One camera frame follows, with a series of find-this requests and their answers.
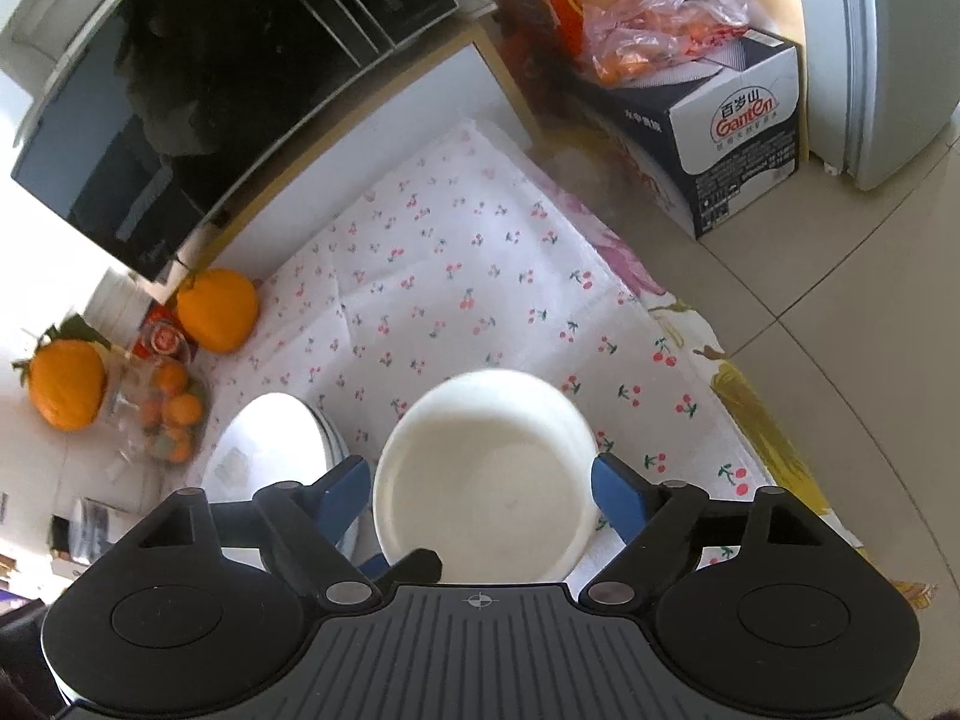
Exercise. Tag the glass jar of small oranges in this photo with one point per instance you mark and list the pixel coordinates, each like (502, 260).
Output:
(176, 412)

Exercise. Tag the black microwave oven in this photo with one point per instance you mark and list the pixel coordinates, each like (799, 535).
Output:
(187, 90)

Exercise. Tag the white wood-trimmed stand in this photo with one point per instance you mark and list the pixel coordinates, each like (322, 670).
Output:
(420, 112)

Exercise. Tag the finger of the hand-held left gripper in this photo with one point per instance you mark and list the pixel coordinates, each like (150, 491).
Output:
(412, 568)

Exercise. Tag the stack of paper cups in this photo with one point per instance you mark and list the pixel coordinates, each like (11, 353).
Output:
(161, 337)

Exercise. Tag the floral table cover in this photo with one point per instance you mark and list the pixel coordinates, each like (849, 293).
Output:
(750, 405)

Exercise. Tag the large orange with leaves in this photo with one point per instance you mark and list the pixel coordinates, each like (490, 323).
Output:
(67, 390)

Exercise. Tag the dark jar with clear lid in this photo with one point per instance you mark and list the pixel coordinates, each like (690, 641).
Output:
(94, 532)

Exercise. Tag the cherry print tablecloth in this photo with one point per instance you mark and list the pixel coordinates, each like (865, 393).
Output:
(487, 277)

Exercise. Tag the flat brown cardboard sheet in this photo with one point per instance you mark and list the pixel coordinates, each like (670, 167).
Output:
(787, 15)

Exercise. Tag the grey white refrigerator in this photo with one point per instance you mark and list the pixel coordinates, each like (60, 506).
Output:
(885, 52)

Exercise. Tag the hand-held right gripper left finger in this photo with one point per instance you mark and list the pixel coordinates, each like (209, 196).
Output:
(345, 499)

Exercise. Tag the plastic bag of oranges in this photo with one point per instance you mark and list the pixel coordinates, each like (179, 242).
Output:
(660, 22)

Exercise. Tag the dark water carton box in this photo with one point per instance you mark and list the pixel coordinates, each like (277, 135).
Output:
(735, 142)

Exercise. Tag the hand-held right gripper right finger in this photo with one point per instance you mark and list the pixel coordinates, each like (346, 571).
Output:
(619, 495)

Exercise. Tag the round white bowl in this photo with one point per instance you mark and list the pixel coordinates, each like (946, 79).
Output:
(487, 480)

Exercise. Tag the red cardboard box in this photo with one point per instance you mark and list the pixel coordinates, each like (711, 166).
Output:
(555, 0)

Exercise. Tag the white floral plate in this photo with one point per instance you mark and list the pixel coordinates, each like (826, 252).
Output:
(262, 450)

